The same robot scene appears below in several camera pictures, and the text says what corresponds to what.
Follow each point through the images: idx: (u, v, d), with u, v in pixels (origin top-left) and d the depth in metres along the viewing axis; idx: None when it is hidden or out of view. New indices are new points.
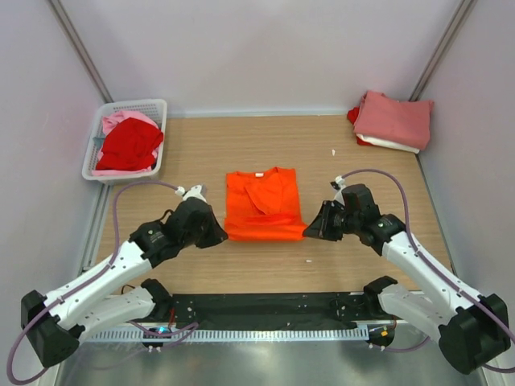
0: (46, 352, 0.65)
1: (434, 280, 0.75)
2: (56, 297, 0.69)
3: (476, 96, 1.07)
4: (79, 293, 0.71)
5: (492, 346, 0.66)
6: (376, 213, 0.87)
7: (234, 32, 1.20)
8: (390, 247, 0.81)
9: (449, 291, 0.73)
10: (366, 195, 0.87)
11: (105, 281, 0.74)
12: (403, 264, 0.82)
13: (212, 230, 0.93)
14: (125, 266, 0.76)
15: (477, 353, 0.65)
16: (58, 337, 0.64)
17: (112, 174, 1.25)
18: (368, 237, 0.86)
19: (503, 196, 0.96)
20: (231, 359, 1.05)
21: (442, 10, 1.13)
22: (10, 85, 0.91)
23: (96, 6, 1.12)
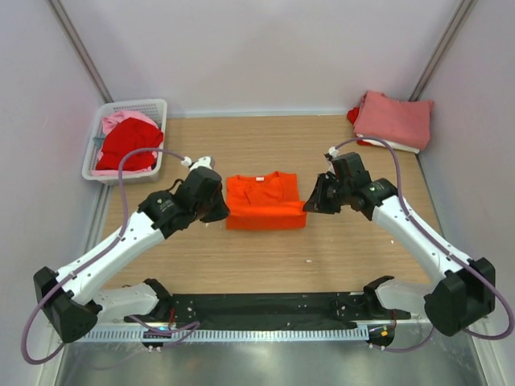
0: (63, 328, 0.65)
1: (426, 244, 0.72)
2: (69, 273, 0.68)
3: (477, 96, 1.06)
4: (91, 268, 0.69)
5: (477, 309, 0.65)
6: (367, 179, 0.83)
7: (234, 32, 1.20)
8: (381, 211, 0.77)
9: (439, 255, 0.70)
10: (356, 160, 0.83)
11: (116, 254, 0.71)
12: (394, 230, 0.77)
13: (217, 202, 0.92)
14: (136, 238, 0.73)
15: (462, 315, 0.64)
16: (72, 310, 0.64)
17: (113, 174, 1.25)
18: (359, 202, 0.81)
19: (503, 195, 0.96)
20: (231, 359, 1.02)
21: (441, 10, 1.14)
22: (10, 85, 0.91)
23: (96, 6, 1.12)
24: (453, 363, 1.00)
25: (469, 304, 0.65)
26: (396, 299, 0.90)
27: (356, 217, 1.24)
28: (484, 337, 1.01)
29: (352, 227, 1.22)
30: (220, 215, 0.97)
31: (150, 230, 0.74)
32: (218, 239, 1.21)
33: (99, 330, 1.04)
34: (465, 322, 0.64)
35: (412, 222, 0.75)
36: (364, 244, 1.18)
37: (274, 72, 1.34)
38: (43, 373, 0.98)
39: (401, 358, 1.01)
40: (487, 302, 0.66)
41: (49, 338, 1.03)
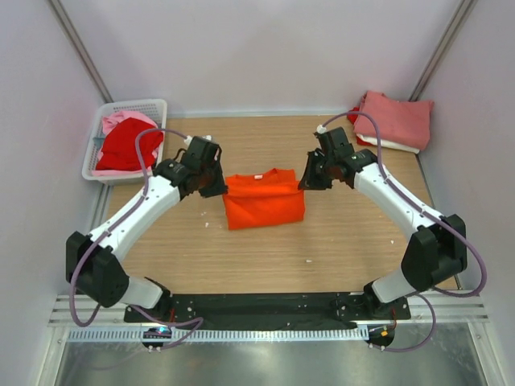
0: (105, 284, 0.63)
1: (399, 203, 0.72)
2: (103, 230, 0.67)
3: (478, 95, 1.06)
4: (124, 224, 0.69)
5: (450, 264, 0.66)
6: (349, 150, 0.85)
7: (234, 32, 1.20)
8: (360, 176, 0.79)
9: (413, 212, 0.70)
10: (340, 133, 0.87)
11: (143, 211, 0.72)
12: (372, 194, 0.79)
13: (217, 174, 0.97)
14: (158, 196, 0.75)
15: (434, 269, 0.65)
16: (114, 264, 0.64)
17: (113, 174, 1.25)
18: (342, 170, 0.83)
19: (504, 195, 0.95)
20: (232, 359, 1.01)
21: (441, 10, 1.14)
22: (10, 85, 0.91)
23: (96, 6, 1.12)
24: (454, 363, 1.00)
25: (442, 261, 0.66)
26: (388, 287, 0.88)
27: (356, 217, 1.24)
28: (484, 337, 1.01)
29: (352, 227, 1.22)
30: (218, 190, 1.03)
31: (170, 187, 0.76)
32: (218, 239, 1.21)
33: (99, 330, 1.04)
34: (438, 277, 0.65)
35: (388, 184, 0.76)
36: (364, 244, 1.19)
37: (274, 73, 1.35)
38: (42, 374, 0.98)
39: (401, 358, 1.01)
40: (459, 259, 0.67)
41: (49, 338, 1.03)
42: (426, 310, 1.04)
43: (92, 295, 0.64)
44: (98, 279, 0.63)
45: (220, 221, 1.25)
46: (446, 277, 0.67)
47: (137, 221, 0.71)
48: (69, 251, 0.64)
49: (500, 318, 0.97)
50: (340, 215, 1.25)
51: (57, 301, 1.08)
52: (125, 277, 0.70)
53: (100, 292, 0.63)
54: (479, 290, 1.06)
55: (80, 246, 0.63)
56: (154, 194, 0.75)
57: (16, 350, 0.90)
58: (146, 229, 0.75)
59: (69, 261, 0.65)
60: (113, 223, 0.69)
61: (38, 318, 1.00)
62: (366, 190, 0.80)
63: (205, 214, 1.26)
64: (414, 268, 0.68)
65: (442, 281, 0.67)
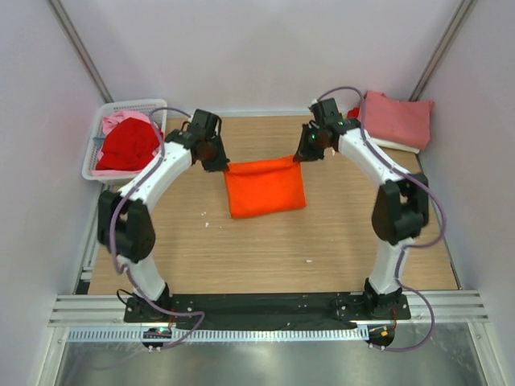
0: (139, 233, 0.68)
1: (372, 160, 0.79)
2: (132, 186, 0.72)
3: (478, 94, 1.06)
4: (149, 181, 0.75)
5: (413, 218, 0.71)
6: (338, 117, 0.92)
7: (235, 32, 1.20)
8: (344, 139, 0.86)
9: (383, 169, 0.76)
10: (331, 102, 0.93)
11: (163, 170, 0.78)
12: (353, 155, 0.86)
13: (220, 150, 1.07)
14: (175, 158, 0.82)
15: (397, 219, 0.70)
16: (146, 215, 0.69)
17: (112, 174, 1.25)
18: (328, 134, 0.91)
19: (503, 195, 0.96)
20: (232, 359, 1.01)
21: (441, 10, 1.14)
22: (10, 85, 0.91)
23: (96, 5, 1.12)
24: (454, 364, 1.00)
25: (405, 215, 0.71)
26: (378, 268, 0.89)
27: (356, 217, 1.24)
28: (484, 337, 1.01)
29: (352, 227, 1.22)
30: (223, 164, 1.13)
31: (183, 150, 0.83)
32: (219, 239, 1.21)
33: (99, 331, 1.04)
34: (401, 228, 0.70)
35: (367, 145, 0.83)
36: (364, 244, 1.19)
37: (275, 73, 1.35)
38: (43, 374, 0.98)
39: (402, 358, 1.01)
40: (421, 214, 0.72)
41: (50, 339, 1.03)
42: (426, 311, 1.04)
43: (129, 247, 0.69)
44: (133, 229, 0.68)
45: (220, 221, 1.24)
46: (410, 229, 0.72)
47: (159, 178, 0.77)
48: (103, 209, 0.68)
49: (501, 318, 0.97)
50: (340, 215, 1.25)
51: (58, 301, 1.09)
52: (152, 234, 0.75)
53: (135, 242, 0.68)
54: (479, 290, 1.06)
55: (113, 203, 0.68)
56: (170, 155, 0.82)
57: (16, 350, 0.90)
58: (165, 187, 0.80)
59: (101, 220, 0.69)
60: (138, 180, 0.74)
61: (38, 317, 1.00)
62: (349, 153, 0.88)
63: (205, 214, 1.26)
64: (382, 219, 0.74)
65: (405, 234, 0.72)
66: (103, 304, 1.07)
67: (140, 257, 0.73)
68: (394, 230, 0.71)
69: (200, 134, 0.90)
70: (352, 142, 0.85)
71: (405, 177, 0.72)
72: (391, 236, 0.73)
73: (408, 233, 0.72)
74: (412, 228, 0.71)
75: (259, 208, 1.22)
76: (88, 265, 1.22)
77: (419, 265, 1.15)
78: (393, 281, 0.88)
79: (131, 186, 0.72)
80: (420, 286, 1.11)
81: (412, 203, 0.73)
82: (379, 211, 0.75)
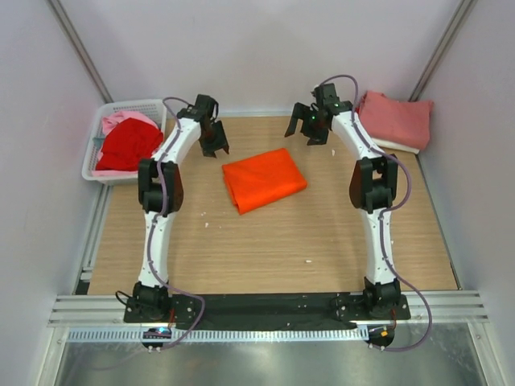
0: (175, 187, 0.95)
1: (356, 140, 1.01)
2: (162, 152, 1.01)
3: (477, 95, 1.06)
4: (174, 147, 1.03)
5: (381, 190, 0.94)
6: (335, 100, 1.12)
7: (234, 33, 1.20)
8: (335, 118, 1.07)
9: (363, 149, 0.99)
10: (330, 87, 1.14)
11: (183, 140, 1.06)
12: (342, 133, 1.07)
13: (217, 133, 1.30)
14: (189, 130, 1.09)
15: (368, 190, 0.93)
16: (177, 174, 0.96)
17: (112, 174, 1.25)
18: (324, 113, 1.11)
19: (503, 195, 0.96)
20: (231, 359, 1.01)
21: (441, 10, 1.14)
22: (10, 86, 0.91)
23: (96, 6, 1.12)
24: (454, 364, 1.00)
25: (376, 187, 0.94)
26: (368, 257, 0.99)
27: (356, 217, 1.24)
28: (484, 337, 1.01)
29: (352, 227, 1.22)
30: (219, 145, 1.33)
31: (193, 121, 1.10)
32: (219, 238, 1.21)
33: (99, 331, 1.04)
34: (370, 198, 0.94)
35: (354, 127, 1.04)
36: (364, 244, 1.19)
37: (274, 73, 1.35)
38: (42, 374, 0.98)
39: (402, 358, 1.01)
40: (389, 189, 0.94)
41: (50, 338, 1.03)
42: (426, 311, 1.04)
43: (166, 197, 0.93)
44: (171, 183, 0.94)
45: (220, 221, 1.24)
46: (377, 201, 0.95)
47: (183, 143, 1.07)
48: (143, 171, 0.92)
49: (500, 318, 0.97)
50: (340, 215, 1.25)
51: (57, 301, 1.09)
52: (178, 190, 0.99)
53: (173, 193, 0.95)
54: (479, 290, 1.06)
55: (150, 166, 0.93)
56: (185, 129, 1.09)
57: (16, 350, 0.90)
58: (183, 153, 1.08)
59: (142, 182, 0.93)
60: (166, 148, 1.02)
61: (38, 317, 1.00)
62: (340, 130, 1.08)
63: (205, 214, 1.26)
64: (357, 190, 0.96)
65: (374, 203, 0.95)
66: (103, 304, 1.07)
67: (175, 208, 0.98)
68: (364, 200, 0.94)
69: (203, 112, 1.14)
70: (343, 121, 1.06)
71: (383, 157, 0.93)
72: (364, 205, 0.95)
73: (376, 203, 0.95)
74: (379, 200, 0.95)
75: (259, 200, 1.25)
76: (88, 265, 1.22)
77: (419, 264, 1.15)
78: (385, 265, 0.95)
79: (162, 152, 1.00)
80: (420, 286, 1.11)
81: (384, 180, 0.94)
82: (356, 186, 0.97)
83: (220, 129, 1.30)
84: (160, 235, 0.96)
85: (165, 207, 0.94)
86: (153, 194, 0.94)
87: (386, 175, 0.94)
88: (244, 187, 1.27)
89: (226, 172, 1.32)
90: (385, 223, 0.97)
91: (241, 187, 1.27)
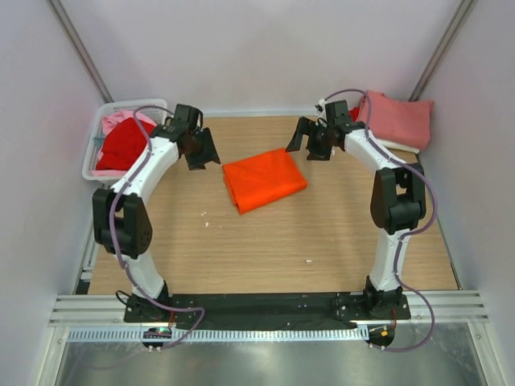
0: (136, 230, 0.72)
1: (373, 153, 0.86)
2: (124, 181, 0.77)
3: (478, 94, 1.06)
4: (141, 176, 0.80)
5: (409, 206, 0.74)
6: (348, 118, 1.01)
7: (234, 33, 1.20)
8: (348, 137, 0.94)
9: (382, 160, 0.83)
10: (343, 104, 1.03)
11: (154, 164, 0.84)
12: (358, 153, 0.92)
13: (204, 144, 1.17)
14: (162, 152, 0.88)
15: (393, 207, 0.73)
16: (140, 214, 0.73)
17: (113, 174, 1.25)
18: (335, 135, 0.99)
19: (503, 195, 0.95)
20: (231, 359, 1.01)
21: (441, 10, 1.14)
22: (10, 85, 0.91)
23: (96, 5, 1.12)
24: (454, 364, 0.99)
25: (401, 203, 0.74)
26: (376, 263, 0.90)
27: (356, 217, 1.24)
28: (484, 337, 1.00)
29: (352, 227, 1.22)
30: (207, 158, 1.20)
31: (167, 142, 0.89)
32: (219, 238, 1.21)
33: (99, 330, 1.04)
34: (396, 216, 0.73)
35: (369, 143, 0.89)
36: (364, 244, 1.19)
37: (274, 74, 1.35)
38: (43, 374, 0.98)
39: (403, 358, 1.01)
40: (418, 204, 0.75)
41: (50, 338, 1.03)
42: (426, 311, 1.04)
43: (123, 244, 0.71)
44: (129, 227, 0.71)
45: (220, 221, 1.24)
46: (404, 220, 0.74)
47: (154, 168, 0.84)
48: (98, 207, 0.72)
49: (500, 318, 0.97)
50: (340, 215, 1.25)
51: (58, 301, 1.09)
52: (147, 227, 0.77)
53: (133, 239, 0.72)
54: (479, 290, 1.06)
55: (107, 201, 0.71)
56: (158, 150, 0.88)
57: (15, 350, 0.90)
58: (156, 179, 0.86)
59: (98, 218, 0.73)
60: (129, 175, 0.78)
61: (39, 317, 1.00)
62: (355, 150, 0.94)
63: (205, 214, 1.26)
64: (378, 209, 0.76)
65: (400, 223, 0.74)
66: (104, 304, 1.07)
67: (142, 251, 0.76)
68: (388, 219, 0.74)
69: (183, 128, 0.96)
70: (355, 138, 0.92)
71: (403, 166, 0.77)
72: (387, 226, 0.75)
73: (402, 224, 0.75)
74: (406, 219, 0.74)
75: (261, 201, 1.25)
76: (88, 265, 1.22)
77: (419, 264, 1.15)
78: (392, 277, 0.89)
79: (124, 181, 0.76)
80: (421, 286, 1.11)
81: (408, 194, 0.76)
82: (376, 203, 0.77)
83: (206, 137, 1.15)
84: (138, 269, 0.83)
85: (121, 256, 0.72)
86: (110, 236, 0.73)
87: (409, 188, 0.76)
88: (244, 187, 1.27)
89: (226, 171, 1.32)
90: (403, 243, 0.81)
91: (241, 186, 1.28)
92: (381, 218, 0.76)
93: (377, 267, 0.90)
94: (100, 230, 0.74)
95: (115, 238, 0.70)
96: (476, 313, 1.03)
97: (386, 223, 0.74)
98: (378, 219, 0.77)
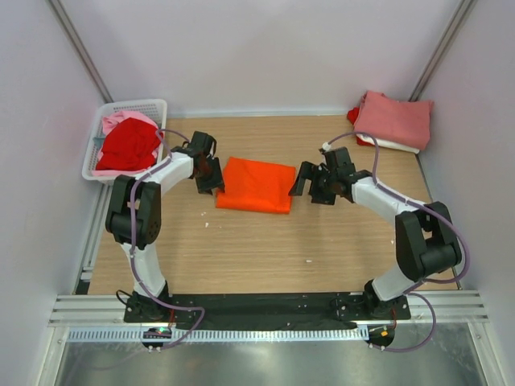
0: (151, 212, 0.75)
1: (388, 198, 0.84)
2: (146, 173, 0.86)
3: (478, 95, 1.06)
4: (160, 173, 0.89)
5: (440, 255, 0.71)
6: (350, 168, 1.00)
7: (234, 34, 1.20)
8: (356, 188, 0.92)
9: (398, 203, 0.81)
10: (344, 153, 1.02)
11: (173, 168, 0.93)
12: (371, 201, 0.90)
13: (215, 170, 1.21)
14: (180, 161, 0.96)
15: (423, 258, 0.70)
16: (158, 200, 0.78)
17: (112, 174, 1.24)
18: (341, 187, 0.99)
19: (503, 195, 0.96)
20: (231, 359, 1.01)
21: (441, 10, 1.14)
22: (10, 85, 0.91)
23: (96, 5, 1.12)
24: (454, 364, 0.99)
25: (432, 252, 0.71)
26: (385, 277, 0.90)
27: (356, 217, 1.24)
28: (484, 337, 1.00)
29: (352, 227, 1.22)
30: (215, 184, 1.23)
31: (187, 157, 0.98)
32: (219, 238, 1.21)
33: (99, 331, 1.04)
34: (430, 266, 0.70)
35: (379, 187, 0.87)
36: (364, 245, 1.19)
37: (274, 74, 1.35)
38: (43, 374, 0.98)
39: (403, 358, 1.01)
40: (450, 252, 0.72)
41: (50, 338, 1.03)
42: (426, 311, 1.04)
43: (138, 227, 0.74)
44: (146, 210, 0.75)
45: (220, 221, 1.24)
46: (435, 269, 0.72)
47: (171, 171, 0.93)
48: (117, 189, 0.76)
49: (500, 318, 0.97)
50: (339, 215, 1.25)
51: (58, 301, 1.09)
52: (157, 223, 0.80)
53: (147, 221, 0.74)
54: (479, 290, 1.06)
55: (126, 184, 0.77)
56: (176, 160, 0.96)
57: (15, 350, 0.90)
58: (170, 183, 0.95)
59: (114, 202, 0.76)
60: (152, 169, 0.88)
61: (38, 317, 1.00)
62: (365, 199, 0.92)
63: (205, 214, 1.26)
64: (408, 260, 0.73)
65: (431, 273, 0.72)
66: (103, 304, 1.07)
67: (149, 240, 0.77)
68: (422, 272, 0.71)
69: (199, 150, 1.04)
70: (364, 187, 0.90)
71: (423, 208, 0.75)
72: (418, 277, 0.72)
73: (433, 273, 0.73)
74: (438, 268, 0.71)
75: (261, 203, 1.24)
76: (88, 265, 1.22)
77: None
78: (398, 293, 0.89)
79: (145, 172, 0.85)
80: (421, 286, 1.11)
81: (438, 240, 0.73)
82: (402, 252, 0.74)
83: (216, 165, 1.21)
84: (142, 261, 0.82)
85: (133, 237, 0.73)
86: (122, 219, 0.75)
87: (437, 232, 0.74)
88: (236, 187, 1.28)
89: (225, 169, 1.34)
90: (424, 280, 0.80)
91: (229, 185, 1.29)
92: (409, 267, 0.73)
93: (389, 280, 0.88)
94: (113, 215, 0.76)
95: (132, 218, 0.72)
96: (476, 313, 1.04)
97: (420, 274, 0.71)
98: (407, 268, 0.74)
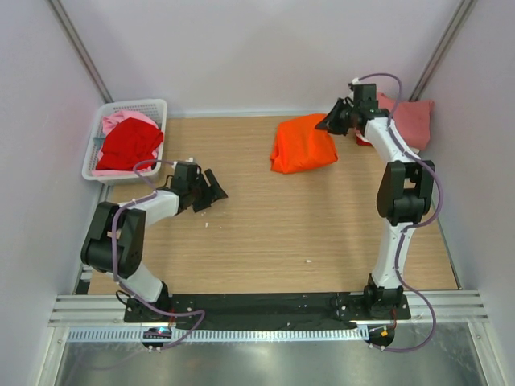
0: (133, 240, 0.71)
1: (390, 144, 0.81)
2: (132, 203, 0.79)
3: (477, 94, 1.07)
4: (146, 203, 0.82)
5: (412, 201, 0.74)
6: (373, 104, 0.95)
7: (233, 33, 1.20)
8: (370, 123, 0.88)
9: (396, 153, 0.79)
10: (372, 88, 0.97)
11: (158, 202, 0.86)
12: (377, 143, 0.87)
13: (205, 187, 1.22)
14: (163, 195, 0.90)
15: (396, 200, 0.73)
16: (142, 225, 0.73)
17: (113, 174, 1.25)
18: (358, 118, 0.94)
19: (502, 195, 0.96)
20: (231, 359, 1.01)
21: (441, 10, 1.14)
22: (9, 85, 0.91)
23: (96, 6, 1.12)
24: (454, 364, 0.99)
25: (404, 199, 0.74)
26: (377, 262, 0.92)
27: (356, 216, 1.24)
28: (484, 338, 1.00)
29: (352, 227, 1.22)
30: (212, 198, 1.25)
31: (172, 195, 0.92)
32: (219, 238, 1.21)
33: (99, 331, 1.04)
34: (398, 206, 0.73)
35: (389, 131, 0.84)
36: (364, 244, 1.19)
37: (274, 74, 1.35)
38: (43, 373, 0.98)
39: (403, 358, 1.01)
40: (422, 199, 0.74)
41: (50, 338, 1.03)
42: (426, 311, 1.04)
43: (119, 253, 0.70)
44: (127, 236, 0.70)
45: (220, 220, 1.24)
46: (407, 211, 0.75)
47: (158, 204, 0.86)
48: (100, 215, 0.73)
49: (500, 318, 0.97)
50: (341, 215, 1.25)
51: (58, 301, 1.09)
52: (138, 250, 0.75)
53: (128, 248, 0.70)
54: (479, 290, 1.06)
55: (109, 211, 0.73)
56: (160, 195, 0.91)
57: (15, 350, 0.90)
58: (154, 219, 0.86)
59: (94, 228, 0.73)
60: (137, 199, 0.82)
61: (38, 316, 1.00)
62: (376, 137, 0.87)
63: (205, 214, 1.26)
64: (384, 199, 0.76)
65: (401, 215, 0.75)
66: (104, 304, 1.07)
67: (129, 266, 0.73)
68: (391, 209, 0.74)
69: (184, 189, 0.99)
70: (377, 125, 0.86)
71: (416, 162, 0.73)
72: (390, 216, 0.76)
73: (405, 215, 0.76)
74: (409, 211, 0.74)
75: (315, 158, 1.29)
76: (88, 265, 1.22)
77: (420, 265, 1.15)
78: (393, 273, 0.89)
79: (130, 200, 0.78)
80: (421, 286, 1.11)
81: (416, 189, 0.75)
82: (382, 195, 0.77)
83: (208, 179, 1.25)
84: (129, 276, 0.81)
85: (114, 265, 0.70)
86: (99, 248, 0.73)
87: (418, 183, 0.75)
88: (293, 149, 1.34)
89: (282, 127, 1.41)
90: (406, 236, 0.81)
91: (286, 152, 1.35)
92: (385, 208, 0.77)
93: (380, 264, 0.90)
94: (90, 242, 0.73)
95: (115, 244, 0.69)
96: (476, 313, 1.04)
97: (389, 211, 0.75)
98: (383, 208, 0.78)
